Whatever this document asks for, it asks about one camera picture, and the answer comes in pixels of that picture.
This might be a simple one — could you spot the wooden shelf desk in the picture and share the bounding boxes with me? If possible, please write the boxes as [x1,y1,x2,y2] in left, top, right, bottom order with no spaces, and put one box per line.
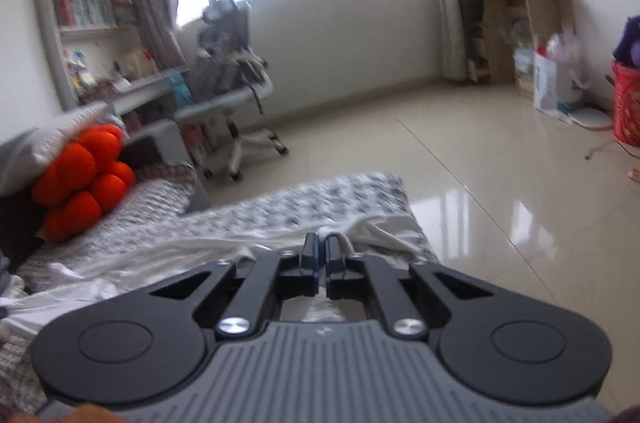
[457,0,576,98]

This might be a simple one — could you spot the white bathroom scale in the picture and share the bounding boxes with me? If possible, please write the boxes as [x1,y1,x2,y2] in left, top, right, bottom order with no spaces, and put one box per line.
[570,108,613,130]

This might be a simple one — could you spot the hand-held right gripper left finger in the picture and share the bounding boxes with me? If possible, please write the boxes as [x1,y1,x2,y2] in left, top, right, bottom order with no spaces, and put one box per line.
[150,233,320,339]

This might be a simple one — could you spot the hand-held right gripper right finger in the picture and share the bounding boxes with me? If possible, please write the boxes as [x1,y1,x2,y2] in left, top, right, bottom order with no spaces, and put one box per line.
[325,236,494,339]

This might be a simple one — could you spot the purple plush toy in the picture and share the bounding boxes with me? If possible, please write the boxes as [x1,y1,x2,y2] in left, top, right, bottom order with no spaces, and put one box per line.
[614,15,640,68]

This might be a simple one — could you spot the white pants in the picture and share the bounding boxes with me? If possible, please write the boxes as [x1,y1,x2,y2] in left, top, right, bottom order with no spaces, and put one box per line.
[0,219,438,339]

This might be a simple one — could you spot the white office chair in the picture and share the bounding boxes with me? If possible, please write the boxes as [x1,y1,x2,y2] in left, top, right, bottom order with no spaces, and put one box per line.
[195,0,291,181]

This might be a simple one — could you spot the white desk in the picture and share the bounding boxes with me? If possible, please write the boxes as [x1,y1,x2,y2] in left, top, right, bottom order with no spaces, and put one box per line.
[75,68,226,174]

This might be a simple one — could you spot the white wall bookshelf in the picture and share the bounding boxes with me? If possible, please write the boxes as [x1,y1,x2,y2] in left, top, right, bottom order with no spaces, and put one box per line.
[30,0,146,108]

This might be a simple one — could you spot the grey pillow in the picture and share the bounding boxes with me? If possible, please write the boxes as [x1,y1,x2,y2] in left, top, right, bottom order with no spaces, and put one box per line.
[0,103,126,198]

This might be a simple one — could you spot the orange pumpkin cushion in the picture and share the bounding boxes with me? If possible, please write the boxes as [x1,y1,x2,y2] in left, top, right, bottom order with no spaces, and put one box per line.
[31,123,137,244]

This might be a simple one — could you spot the camouflage backpack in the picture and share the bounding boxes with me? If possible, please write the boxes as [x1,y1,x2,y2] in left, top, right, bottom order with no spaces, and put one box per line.
[192,23,261,104]

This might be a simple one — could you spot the red bucket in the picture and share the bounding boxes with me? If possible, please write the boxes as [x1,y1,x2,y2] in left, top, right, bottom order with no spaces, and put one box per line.
[612,60,640,148]

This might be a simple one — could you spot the grey checked quilted blanket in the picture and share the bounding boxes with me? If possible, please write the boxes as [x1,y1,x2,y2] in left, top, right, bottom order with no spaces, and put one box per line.
[0,163,441,414]

